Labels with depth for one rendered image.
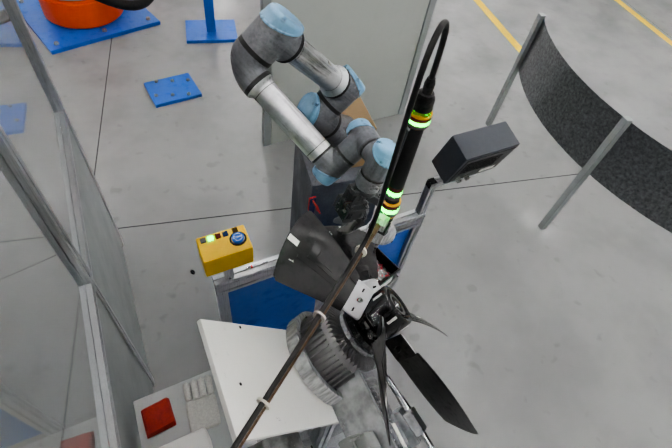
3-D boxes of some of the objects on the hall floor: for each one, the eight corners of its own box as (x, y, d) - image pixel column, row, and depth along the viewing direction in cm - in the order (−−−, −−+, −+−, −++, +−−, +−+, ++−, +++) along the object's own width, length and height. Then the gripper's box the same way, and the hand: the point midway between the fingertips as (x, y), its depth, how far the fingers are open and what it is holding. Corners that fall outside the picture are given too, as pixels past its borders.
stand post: (314, 457, 201) (338, 397, 132) (306, 436, 206) (325, 369, 136) (323, 452, 202) (351, 391, 133) (315, 432, 207) (338, 363, 138)
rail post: (379, 308, 252) (413, 227, 192) (376, 302, 254) (408, 220, 195) (385, 305, 253) (421, 224, 194) (382, 299, 256) (416, 217, 196)
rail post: (231, 369, 221) (217, 296, 162) (228, 362, 223) (214, 287, 164) (239, 366, 223) (228, 292, 163) (236, 359, 225) (224, 283, 165)
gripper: (345, 176, 128) (319, 224, 141) (359, 198, 123) (331, 246, 136) (368, 175, 133) (341, 221, 146) (383, 196, 128) (354, 243, 141)
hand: (345, 230), depth 142 cm, fingers closed
